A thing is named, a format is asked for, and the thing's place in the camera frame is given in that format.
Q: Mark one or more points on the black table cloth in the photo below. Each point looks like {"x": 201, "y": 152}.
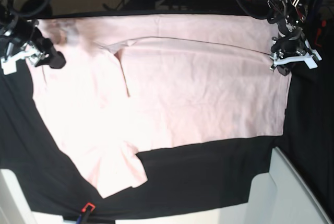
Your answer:
{"x": 182, "y": 179}

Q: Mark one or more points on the red blue clamp front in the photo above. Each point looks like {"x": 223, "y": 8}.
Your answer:
{"x": 85, "y": 213}

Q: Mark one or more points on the red clamp right side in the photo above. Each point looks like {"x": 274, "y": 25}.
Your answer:
{"x": 320, "y": 33}

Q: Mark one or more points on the blue clamp handle right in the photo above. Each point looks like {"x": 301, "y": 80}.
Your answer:
{"x": 313, "y": 9}

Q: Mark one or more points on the white panel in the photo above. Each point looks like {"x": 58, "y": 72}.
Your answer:
{"x": 282, "y": 196}
{"x": 14, "y": 206}

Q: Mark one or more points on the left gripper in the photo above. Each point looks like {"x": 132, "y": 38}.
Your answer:
{"x": 291, "y": 45}

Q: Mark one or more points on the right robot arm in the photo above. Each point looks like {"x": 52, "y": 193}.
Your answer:
{"x": 30, "y": 12}

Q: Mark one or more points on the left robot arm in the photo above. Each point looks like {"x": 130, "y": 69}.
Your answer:
{"x": 288, "y": 15}

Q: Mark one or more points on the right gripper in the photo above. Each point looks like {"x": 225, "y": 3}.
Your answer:
{"x": 24, "y": 34}

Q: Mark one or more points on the white panel left front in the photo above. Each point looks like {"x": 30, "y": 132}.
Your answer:
{"x": 14, "y": 206}

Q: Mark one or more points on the white panel right front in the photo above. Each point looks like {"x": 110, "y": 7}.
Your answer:
{"x": 282, "y": 196}

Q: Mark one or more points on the pink T-shirt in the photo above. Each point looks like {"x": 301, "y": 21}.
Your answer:
{"x": 139, "y": 83}

